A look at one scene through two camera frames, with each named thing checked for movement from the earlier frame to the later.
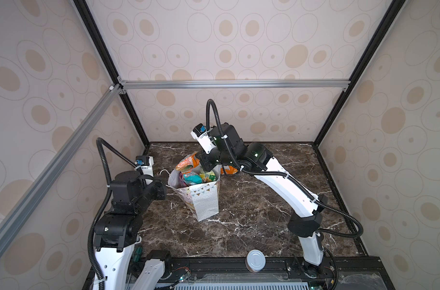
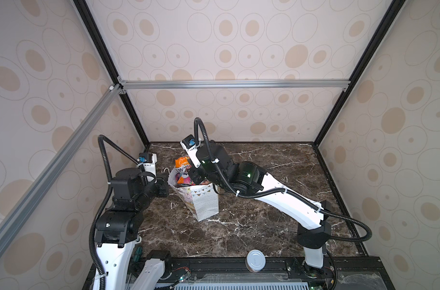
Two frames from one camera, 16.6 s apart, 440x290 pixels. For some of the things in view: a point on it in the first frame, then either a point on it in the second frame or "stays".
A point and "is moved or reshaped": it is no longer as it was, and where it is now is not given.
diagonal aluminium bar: (52, 170) stays
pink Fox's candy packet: (188, 163) → (184, 177)
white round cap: (255, 260) stays
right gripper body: (216, 158) → (196, 174)
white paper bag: (202, 199) stays
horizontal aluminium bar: (329, 83) stays
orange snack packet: (228, 170) is moved or reshaped
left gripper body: (155, 188) stays
